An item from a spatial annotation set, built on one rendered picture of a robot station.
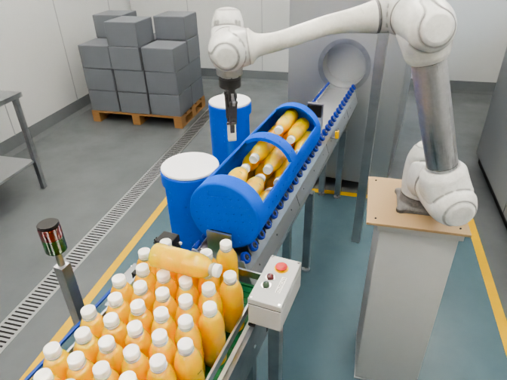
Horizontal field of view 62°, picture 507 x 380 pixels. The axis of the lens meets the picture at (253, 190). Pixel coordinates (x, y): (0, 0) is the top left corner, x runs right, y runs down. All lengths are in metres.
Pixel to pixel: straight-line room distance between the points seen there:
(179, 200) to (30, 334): 1.35
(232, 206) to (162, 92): 3.69
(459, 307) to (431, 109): 1.76
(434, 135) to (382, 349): 1.17
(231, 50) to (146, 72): 3.93
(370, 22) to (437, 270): 1.01
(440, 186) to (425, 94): 0.32
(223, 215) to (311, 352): 1.20
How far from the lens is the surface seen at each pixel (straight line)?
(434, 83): 1.36
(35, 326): 2.94
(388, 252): 1.82
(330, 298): 2.76
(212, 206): 1.53
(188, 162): 2.05
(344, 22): 1.42
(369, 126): 2.75
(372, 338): 2.18
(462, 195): 1.51
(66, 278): 1.47
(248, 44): 1.23
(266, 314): 1.23
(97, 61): 5.37
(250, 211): 1.47
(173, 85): 4.99
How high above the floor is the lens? 1.97
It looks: 32 degrees down
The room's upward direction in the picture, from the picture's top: 1 degrees counter-clockwise
